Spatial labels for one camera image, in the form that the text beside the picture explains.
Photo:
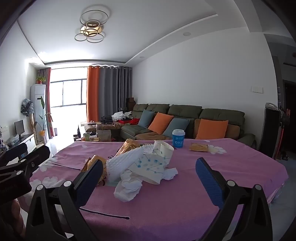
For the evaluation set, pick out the black monitor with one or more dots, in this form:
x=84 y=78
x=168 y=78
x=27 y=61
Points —
x=19 y=127

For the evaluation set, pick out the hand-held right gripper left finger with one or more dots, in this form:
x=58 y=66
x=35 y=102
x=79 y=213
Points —
x=90 y=178

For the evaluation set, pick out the black clothes pile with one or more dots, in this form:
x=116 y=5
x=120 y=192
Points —
x=106 y=118

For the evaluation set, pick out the white wall switch panel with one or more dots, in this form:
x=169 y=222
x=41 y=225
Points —
x=257 y=89

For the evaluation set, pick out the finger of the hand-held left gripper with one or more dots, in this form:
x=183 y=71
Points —
x=38 y=155
x=13 y=151

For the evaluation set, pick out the striped red grey curtain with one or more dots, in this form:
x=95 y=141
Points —
x=48 y=97

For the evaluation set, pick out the blue cushion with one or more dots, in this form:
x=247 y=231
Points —
x=145 y=118
x=175 y=127

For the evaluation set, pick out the small potted green plant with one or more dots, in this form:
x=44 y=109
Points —
x=40 y=80

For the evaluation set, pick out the white black tv cabinet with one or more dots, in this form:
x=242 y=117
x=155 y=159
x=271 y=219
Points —
x=29 y=140

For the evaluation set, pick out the small white crumpled tissue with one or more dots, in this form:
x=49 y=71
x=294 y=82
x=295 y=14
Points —
x=171 y=174

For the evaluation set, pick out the blue dotted paper cup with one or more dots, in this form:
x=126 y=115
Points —
x=164 y=149
x=148 y=168

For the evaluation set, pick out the group of food jars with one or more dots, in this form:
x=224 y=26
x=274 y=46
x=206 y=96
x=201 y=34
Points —
x=101 y=135

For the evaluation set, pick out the clear plastic bag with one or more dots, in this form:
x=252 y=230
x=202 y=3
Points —
x=12 y=139

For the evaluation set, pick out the green sectional sofa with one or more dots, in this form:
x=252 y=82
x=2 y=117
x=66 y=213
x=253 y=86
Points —
x=219 y=114

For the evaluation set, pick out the large window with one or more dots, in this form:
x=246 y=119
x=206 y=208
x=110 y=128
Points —
x=69 y=92

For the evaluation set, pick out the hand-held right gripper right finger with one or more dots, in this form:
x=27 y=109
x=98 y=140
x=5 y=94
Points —
x=208 y=180

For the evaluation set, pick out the tall leafy potted plant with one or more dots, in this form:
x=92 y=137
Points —
x=42 y=125

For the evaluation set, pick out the black glass coffee table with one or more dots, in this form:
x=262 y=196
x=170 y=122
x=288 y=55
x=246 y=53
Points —
x=92 y=127

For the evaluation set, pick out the covered standing fan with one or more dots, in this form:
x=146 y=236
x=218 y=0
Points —
x=26 y=107

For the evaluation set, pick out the blue cup with white lid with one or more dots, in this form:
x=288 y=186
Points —
x=178 y=139

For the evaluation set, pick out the black tower appliance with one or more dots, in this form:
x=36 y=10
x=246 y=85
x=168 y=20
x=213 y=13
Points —
x=269 y=132

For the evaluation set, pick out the gold foil wrapper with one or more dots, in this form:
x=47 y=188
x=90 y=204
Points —
x=198 y=147
x=129 y=146
x=92 y=161

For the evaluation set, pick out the orange cushion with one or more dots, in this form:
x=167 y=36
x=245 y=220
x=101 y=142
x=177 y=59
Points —
x=211 y=128
x=159 y=122

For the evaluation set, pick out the red cloth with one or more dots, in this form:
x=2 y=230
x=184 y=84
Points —
x=134 y=121

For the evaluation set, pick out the white clothes pile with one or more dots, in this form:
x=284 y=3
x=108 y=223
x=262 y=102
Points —
x=121 y=114

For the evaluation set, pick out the pink floral tablecloth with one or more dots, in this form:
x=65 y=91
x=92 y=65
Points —
x=175 y=208

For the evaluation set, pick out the white standing air conditioner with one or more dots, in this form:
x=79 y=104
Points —
x=37 y=92

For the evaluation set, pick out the orange curtain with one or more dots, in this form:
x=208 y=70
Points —
x=92 y=92

